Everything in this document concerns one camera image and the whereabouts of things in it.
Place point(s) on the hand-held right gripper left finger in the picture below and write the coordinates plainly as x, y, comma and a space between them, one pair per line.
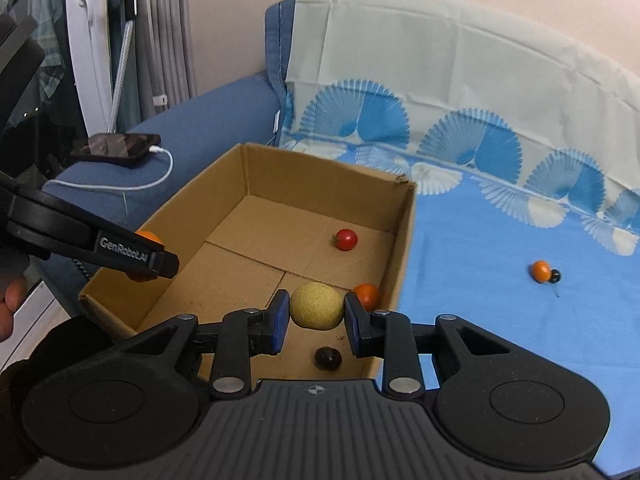
280, 320

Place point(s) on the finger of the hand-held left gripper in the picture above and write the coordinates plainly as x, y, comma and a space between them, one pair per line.
125, 252

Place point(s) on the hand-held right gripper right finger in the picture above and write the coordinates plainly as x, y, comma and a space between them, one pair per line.
352, 325

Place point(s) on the small orange fruit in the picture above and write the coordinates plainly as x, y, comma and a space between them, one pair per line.
540, 271
147, 237
368, 296

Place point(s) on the small yellow-green fruit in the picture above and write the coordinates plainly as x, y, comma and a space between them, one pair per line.
316, 306

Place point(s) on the small dark purple fruit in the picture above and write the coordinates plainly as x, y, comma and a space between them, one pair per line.
328, 358
555, 276

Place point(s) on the brown cardboard box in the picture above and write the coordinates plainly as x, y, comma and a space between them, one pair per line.
240, 270

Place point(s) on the small red fruit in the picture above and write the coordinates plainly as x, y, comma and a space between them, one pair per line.
346, 239

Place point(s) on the person's left hand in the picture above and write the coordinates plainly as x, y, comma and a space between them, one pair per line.
10, 305

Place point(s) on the glass door pane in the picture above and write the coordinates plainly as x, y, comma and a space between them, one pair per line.
60, 130

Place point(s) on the black smartphone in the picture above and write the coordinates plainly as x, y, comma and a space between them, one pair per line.
120, 147

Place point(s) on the blue white fan-print cloth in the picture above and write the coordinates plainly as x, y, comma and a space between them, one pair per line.
475, 260

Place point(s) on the white curtain clip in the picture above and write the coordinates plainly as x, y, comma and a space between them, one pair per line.
160, 99

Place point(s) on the blue sofa cover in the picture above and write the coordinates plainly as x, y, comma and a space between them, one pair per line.
215, 115

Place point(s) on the hanging plaid shirt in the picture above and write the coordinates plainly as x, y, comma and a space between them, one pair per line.
50, 35

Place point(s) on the white door frame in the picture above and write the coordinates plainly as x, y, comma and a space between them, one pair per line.
90, 60

